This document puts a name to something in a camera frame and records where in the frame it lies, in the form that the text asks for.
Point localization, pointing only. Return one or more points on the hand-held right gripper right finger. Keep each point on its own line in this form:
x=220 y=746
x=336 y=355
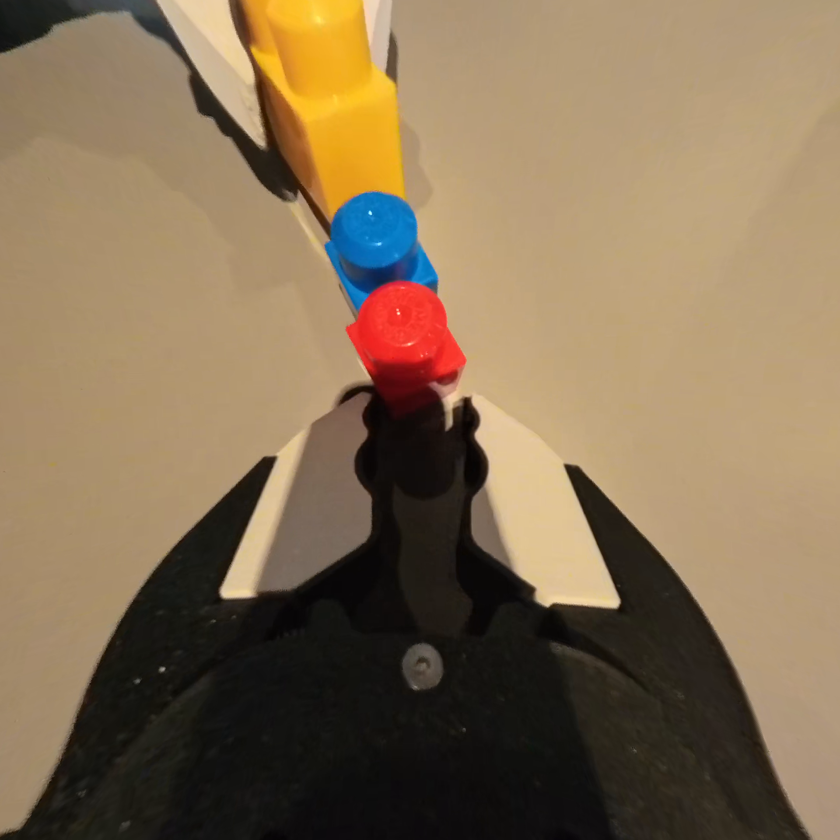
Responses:
x=544 y=525

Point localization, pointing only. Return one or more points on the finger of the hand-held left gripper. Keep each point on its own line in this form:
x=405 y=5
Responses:
x=379 y=26
x=220 y=59

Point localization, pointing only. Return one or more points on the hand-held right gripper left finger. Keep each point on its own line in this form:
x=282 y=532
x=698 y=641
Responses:
x=295 y=512

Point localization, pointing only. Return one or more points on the yellow mega block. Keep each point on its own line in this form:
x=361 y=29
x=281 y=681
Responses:
x=334 y=105

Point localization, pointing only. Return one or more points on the red mega block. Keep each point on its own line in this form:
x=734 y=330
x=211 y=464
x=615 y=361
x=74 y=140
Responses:
x=403 y=341

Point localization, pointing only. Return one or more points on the blue mega block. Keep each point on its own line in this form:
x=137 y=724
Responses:
x=374 y=236

